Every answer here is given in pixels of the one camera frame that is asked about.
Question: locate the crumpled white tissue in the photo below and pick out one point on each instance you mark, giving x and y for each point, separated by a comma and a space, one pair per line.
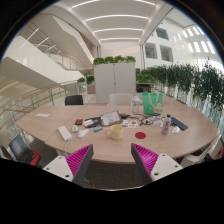
175, 129

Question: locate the green tote bag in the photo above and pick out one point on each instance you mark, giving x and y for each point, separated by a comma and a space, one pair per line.
152, 103

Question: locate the row of green hedge plants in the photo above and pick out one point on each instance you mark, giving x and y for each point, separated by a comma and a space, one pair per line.
186, 81

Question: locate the flat round red coaster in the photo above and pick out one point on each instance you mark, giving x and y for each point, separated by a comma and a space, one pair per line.
140, 135

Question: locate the sticker sheet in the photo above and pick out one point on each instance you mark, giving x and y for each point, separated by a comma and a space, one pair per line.
130, 123

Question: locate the dark smartphone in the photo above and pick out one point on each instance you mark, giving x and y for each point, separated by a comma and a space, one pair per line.
179, 123

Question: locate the open laptop on red seat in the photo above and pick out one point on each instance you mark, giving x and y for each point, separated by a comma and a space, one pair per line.
20, 150

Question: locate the white chair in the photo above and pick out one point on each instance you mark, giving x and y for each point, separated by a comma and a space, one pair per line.
120, 99

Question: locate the pale yellow mug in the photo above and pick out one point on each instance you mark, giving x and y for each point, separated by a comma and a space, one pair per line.
116, 132

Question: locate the open notebook with papers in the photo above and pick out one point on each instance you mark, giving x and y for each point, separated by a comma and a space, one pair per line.
110, 118

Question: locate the metal glass railing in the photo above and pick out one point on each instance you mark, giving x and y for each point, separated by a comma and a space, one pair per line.
33, 98

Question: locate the blue marker pen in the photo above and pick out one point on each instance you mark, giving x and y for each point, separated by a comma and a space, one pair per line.
98, 129

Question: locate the white computer mouse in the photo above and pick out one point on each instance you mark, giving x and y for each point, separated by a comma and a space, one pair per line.
82, 133

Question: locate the white cabinet with plants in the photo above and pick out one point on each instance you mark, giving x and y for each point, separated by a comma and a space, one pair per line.
114, 81

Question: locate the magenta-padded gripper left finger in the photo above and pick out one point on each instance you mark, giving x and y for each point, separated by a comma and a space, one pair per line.
78, 160

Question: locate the small red black card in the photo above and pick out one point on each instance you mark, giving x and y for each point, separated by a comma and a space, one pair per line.
78, 121

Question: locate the small white round device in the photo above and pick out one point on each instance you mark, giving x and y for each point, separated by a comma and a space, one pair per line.
75, 128

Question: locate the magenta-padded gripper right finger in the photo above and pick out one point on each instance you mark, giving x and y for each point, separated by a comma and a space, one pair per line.
148, 160

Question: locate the black office chair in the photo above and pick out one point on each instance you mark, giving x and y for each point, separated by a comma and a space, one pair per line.
74, 100

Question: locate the clear plastic water bottle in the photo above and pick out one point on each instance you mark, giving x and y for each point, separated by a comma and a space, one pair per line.
135, 104

